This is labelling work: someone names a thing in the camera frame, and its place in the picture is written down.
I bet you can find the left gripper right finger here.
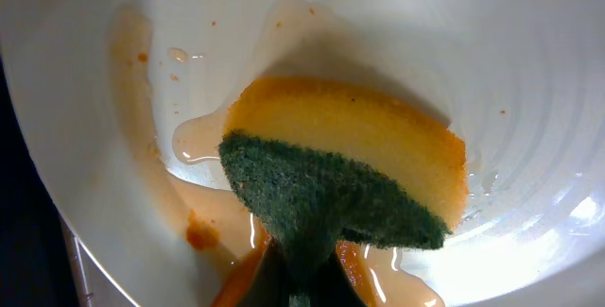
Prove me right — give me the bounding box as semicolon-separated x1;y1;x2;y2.
311;252;366;307

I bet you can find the green and yellow sponge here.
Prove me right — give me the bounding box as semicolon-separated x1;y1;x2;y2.
218;77;468;277

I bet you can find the white plate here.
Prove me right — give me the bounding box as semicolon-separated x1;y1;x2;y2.
1;0;604;306

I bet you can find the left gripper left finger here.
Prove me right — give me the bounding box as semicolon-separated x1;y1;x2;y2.
236;243;289;307

